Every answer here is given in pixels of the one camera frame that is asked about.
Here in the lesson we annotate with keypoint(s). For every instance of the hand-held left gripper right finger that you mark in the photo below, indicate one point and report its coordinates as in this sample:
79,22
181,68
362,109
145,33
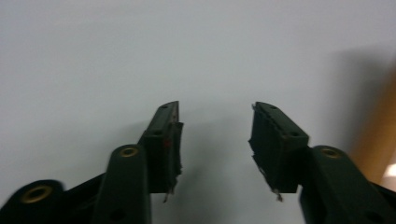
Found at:
274,155

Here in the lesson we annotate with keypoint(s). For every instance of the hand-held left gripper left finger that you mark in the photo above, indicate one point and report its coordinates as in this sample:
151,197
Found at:
162,146

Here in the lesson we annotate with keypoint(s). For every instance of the white table mat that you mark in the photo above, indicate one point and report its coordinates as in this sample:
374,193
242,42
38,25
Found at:
199,49

